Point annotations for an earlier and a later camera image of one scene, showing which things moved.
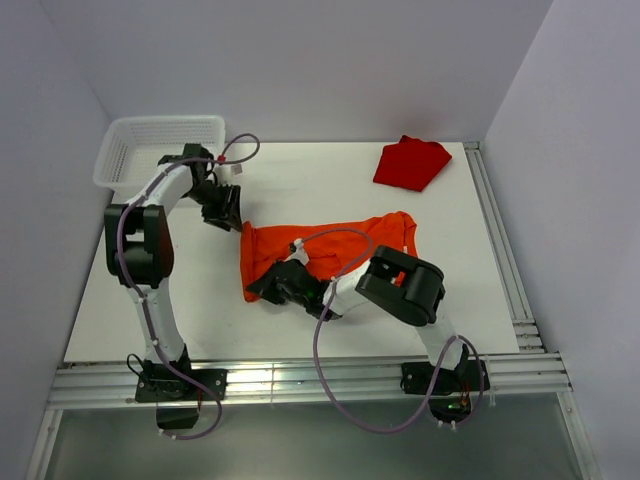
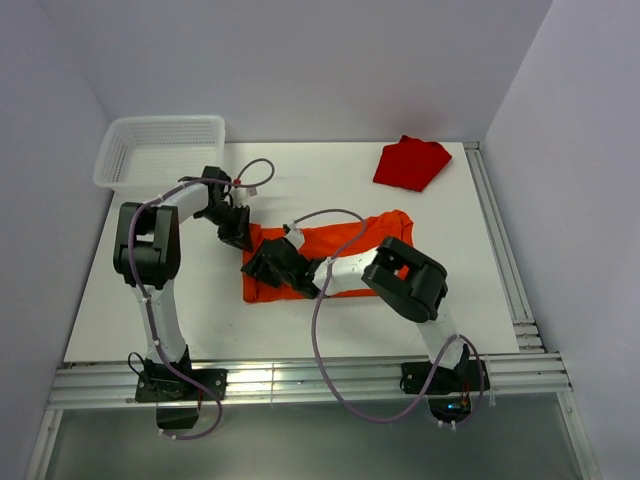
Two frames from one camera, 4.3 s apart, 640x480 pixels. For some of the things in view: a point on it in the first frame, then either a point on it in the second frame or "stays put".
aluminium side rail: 528,336 stays put
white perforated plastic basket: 133,146 stays put
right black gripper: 265,287 -> 259,266
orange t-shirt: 333,247 stays put
